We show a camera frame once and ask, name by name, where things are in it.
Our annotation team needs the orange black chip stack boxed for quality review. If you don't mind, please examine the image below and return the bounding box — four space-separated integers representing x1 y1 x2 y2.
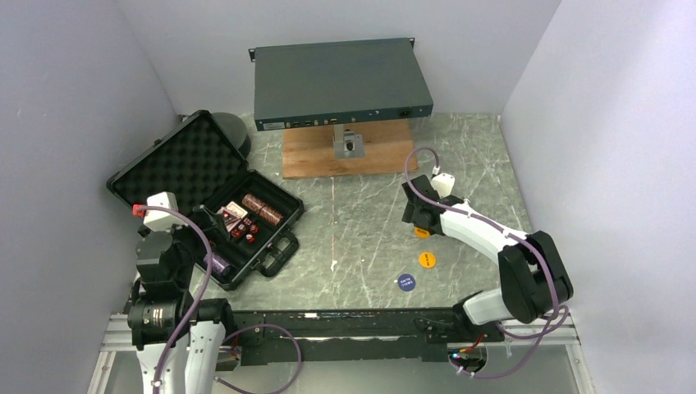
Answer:
241 194 267 214

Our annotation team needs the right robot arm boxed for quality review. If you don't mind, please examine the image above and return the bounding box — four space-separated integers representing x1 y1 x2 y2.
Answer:
402 176 574 341

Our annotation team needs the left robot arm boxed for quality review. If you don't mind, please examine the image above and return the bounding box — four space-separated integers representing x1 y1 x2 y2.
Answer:
127 204 237 393

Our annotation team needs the black poker set case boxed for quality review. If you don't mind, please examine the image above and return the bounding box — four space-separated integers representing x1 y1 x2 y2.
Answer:
107 110 305 291

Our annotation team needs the purple chip stack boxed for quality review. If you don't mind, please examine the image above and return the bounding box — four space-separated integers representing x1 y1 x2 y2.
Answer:
204 252 231 277

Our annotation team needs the orange dealer button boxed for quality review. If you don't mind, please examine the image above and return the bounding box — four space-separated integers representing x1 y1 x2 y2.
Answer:
419 251 437 268

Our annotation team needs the playing card deck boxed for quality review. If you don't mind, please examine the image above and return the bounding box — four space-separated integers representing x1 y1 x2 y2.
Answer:
217 201 248 231

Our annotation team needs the blue small blind button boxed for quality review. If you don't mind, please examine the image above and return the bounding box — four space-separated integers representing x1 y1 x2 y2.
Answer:
396 273 416 292

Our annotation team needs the wooden base board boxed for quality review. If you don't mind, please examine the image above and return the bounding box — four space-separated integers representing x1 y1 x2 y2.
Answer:
282 120 418 179

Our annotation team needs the black round speaker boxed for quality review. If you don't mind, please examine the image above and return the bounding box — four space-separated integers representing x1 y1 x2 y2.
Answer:
212 112 251 158

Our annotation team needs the dark teal rack device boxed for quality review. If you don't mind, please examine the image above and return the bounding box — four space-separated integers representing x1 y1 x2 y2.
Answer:
250 37 433 131

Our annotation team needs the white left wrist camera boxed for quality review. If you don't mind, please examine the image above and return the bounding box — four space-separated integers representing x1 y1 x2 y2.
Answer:
132 191 184 231

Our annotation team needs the metal stand post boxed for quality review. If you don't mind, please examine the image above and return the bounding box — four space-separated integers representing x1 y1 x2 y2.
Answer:
332 125 365 159

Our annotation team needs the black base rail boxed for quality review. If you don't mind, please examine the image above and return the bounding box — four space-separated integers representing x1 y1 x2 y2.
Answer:
223 307 504 366

